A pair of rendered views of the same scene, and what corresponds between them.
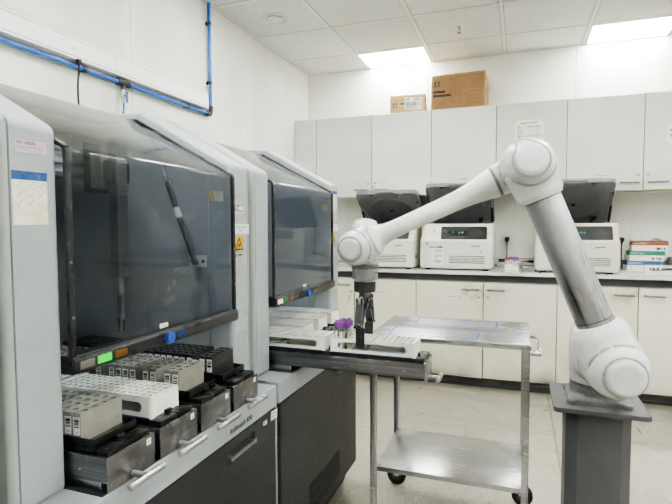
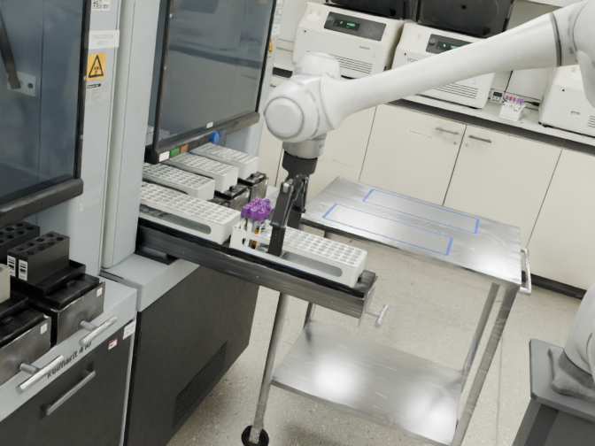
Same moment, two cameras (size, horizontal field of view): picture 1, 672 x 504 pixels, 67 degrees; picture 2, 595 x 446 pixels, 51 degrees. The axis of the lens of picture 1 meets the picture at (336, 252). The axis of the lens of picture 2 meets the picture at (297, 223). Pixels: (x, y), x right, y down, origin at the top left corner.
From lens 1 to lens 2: 0.47 m
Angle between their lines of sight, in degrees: 19
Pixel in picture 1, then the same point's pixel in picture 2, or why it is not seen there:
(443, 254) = not seen: hidden behind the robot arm
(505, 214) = not seen: hidden behind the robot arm
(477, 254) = (469, 84)
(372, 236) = (326, 101)
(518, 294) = (507, 149)
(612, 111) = not seen: outside the picture
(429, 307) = (386, 142)
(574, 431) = (548, 424)
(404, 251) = (371, 58)
